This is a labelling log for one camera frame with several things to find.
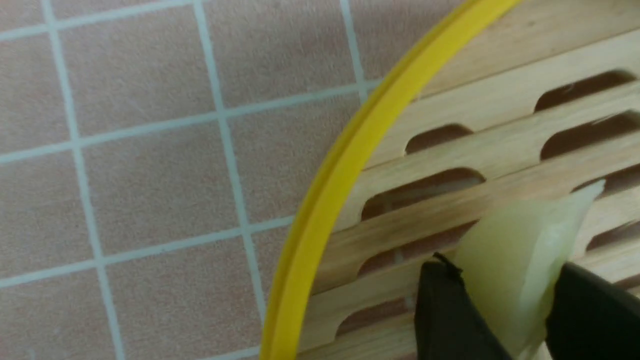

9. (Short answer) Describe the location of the pink checkered tablecloth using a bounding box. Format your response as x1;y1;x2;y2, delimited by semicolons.
1;0;458;360

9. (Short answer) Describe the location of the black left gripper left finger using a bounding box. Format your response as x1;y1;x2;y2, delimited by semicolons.
414;252;512;360

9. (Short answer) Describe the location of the yellow-rimmed bamboo steamer tray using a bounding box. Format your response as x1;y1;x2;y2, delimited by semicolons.
259;0;639;360

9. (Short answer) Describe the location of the green dumpling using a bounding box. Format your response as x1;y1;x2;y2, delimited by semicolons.
453;180;605;360

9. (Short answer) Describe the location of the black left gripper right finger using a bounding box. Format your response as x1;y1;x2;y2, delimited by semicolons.
545;262;640;360

